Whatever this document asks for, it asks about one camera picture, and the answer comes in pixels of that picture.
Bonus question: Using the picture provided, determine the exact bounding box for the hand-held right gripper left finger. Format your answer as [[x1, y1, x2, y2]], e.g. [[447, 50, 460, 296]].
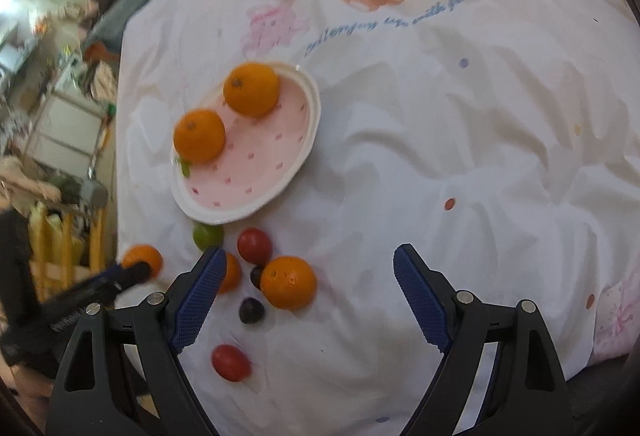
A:
[[45, 245, 228, 436]]

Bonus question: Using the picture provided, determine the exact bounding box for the teal cushion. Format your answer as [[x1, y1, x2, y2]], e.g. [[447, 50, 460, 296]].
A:
[[82, 0, 166, 62]]

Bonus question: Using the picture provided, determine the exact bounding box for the green plum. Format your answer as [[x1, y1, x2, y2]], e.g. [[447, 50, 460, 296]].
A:
[[192, 223, 224, 252]]

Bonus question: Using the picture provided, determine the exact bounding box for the white cabinet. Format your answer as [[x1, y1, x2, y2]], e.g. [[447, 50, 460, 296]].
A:
[[22, 86, 108, 179]]

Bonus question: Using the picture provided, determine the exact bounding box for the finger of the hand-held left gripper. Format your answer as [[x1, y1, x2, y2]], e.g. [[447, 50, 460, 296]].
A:
[[42, 262, 152, 317]]

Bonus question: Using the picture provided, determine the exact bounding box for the small orange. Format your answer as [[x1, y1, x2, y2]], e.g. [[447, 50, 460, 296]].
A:
[[260, 256, 318, 312], [121, 244, 164, 279], [217, 252, 242, 294]]

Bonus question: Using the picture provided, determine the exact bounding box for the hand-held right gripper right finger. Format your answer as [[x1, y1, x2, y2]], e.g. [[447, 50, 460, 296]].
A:
[[392, 243, 573, 436]]

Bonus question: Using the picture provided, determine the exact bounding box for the yellow wooden chair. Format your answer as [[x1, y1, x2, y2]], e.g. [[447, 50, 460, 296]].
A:
[[27, 201, 108, 302]]

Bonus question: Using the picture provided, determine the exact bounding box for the patterned cloth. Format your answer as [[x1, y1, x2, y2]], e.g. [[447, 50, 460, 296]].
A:
[[90, 61, 121, 102]]

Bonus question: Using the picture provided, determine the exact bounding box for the pink and white plate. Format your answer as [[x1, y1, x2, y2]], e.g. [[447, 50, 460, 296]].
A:
[[170, 61, 321, 224]]

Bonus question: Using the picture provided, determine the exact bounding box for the large orange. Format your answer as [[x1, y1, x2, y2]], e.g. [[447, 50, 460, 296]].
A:
[[222, 62, 281, 118], [173, 109, 227, 164]]

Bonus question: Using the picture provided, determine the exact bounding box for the pink print pillow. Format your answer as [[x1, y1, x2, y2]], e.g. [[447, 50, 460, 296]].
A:
[[592, 273, 640, 362]]

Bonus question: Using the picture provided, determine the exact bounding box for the red cherry tomato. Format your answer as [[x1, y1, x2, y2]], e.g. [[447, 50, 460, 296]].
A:
[[211, 344, 252, 382], [236, 227, 273, 265]]

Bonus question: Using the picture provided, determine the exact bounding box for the white printed blanket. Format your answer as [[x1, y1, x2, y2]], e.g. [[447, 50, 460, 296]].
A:
[[115, 0, 640, 436]]

